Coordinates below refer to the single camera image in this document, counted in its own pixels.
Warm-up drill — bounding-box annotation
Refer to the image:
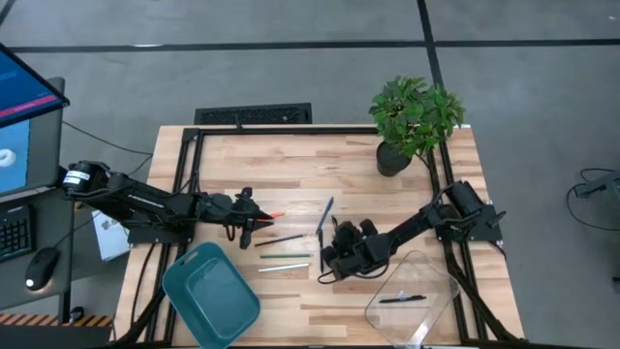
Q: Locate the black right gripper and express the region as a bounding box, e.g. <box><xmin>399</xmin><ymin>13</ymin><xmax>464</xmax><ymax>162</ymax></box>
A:
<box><xmin>322</xmin><ymin>218</ymin><xmax>388</xmax><ymax>282</ymax></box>

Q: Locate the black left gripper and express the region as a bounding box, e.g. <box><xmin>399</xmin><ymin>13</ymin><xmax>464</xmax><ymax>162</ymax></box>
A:
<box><xmin>198</xmin><ymin>186</ymin><xmax>275</xmax><ymax>250</ymax></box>

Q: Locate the black pencil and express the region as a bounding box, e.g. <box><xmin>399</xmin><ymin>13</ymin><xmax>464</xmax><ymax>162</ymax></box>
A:
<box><xmin>254</xmin><ymin>234</ymin><xmax>307</xmax><ymax>248</ymax></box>

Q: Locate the white pencil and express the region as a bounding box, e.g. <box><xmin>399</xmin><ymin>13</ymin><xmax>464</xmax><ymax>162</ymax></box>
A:
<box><xmin>257</xmin><ymin>263</ymin><xmax>311</xmax><ymax>273</ymax></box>

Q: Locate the clear plastic bin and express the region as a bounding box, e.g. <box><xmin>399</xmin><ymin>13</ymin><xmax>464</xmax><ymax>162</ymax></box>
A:
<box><xmin>364</xmin><ymin>248</ymin><xmax>461</xmax><ymax>349</ymax></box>

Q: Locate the teal plastic bin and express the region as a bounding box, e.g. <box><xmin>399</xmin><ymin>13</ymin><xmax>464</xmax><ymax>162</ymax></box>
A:
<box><xmin>162</xmin><ymin>240</ymin><xmax>262</xmax><ymax>349</ymax></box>

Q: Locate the black floor vent grille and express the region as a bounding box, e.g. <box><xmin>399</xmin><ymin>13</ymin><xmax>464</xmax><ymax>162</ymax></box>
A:
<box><xmin>194</xmin><ymin>102</ymin><xmax>314</xmax><ymax>126</ymax></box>

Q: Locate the green plant in black pot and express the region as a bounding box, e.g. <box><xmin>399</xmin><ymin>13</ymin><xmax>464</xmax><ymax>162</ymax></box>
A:
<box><xmin>368</xmin><ymin>75</ymin><xmax>466</xmax><ymax>178</ymax></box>

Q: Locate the white paper booklet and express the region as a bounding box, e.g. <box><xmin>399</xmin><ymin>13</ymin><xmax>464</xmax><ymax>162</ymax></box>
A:
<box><xmin>91</xmin><ymin>209</ymin><xmax>132</xmax><ymax>263</ymax></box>

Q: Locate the black computer mouse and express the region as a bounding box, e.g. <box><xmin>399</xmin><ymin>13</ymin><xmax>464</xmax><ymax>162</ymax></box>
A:
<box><xmin>23</xmin><ymin>246</ymin><xmax>61</xmax><ymax>293</ymax></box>

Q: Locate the grey-framed light blue screen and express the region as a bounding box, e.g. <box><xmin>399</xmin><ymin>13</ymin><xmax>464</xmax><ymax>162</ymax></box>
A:
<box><xmin>0</xmin><ymin>77</ymin><xmax>66</xmax><ymax>198</ymax></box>

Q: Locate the black keyboard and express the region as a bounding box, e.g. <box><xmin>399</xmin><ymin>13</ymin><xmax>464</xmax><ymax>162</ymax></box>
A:
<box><xmin>0</xmin><ymin>206</ymin><xmax>35</xmax><ymax>264</ymax></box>

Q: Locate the grey floor stand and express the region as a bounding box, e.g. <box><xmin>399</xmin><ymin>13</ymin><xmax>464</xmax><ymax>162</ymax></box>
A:
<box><xmin>573</xmin><ymin>170</ymin><xmax>620</xmax><ymax>200</ymax></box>

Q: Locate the grey side desk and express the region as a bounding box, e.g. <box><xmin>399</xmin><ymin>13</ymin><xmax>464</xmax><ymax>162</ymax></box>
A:
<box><xmin>0</xmin><ymin>186</ymin><xmax>77</xmax><ymax>311</ymax></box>

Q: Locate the computer monitor dark blue screen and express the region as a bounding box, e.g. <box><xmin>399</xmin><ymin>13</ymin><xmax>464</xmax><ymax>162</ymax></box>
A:
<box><xmin>0</xmin><ymin>42</ymin><xmax>71</xmax><ymax>130</ymax></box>

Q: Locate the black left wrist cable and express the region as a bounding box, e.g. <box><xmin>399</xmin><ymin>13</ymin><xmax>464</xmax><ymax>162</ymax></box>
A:
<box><xmin>220</xmin><ymin>220</ymin><xmax>239</xmax><ymax>243</ymax></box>

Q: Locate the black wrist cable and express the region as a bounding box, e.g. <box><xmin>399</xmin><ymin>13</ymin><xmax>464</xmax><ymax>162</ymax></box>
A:
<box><xmin>317</xmin><ymin>261</ymin><xmax>391</xmax><ymax>287</ymax></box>
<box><xmin>220</xmin><ymin>220</ymin><xmax>239</xmax><ymax>243</ymax></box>

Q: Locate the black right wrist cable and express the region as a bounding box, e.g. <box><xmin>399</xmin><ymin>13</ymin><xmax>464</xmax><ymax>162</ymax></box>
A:
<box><xmin>317</xmin><ymin>261</ymin><xmax>391</xmax><ymax>287</ymax></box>

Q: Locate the black aluminium table frame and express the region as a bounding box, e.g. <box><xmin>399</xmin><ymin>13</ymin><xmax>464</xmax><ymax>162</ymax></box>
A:
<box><xmin>143</xmin><ymin>125</ymin><xmax>485</xmax><ymax>348</ymax></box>

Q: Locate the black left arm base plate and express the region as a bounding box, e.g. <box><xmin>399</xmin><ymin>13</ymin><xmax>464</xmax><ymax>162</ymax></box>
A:
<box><xmin>126</xmin><ymin>220</ymin><xmax>198</xmax><ymax>245</ymax></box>

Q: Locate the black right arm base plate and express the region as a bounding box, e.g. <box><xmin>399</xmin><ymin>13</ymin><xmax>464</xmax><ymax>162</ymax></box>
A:
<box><xmin>433</xmin><ymin>203</ymin><xmax>508</xmax><ymax>243</ymax></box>

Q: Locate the black left cable bundle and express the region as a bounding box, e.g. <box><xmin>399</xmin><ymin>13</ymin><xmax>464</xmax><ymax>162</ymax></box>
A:
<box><xmin>111</xmin><ymin>241</ymin><xmax>169</xmax><ymax>348</ymax></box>

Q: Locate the thin black floor cable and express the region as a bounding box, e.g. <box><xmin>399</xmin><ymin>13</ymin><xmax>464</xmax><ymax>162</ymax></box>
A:
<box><xmin>61</xmin><ymin>119</ymin><xmax>154</xmax><ymax>157</ymax></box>

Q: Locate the black floor cable loop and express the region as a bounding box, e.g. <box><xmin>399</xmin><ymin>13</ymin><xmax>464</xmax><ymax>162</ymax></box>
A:
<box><xmin>565</xmin><ymin>167</ymin><xmax>620</xmax><ymax>233</ymax></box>

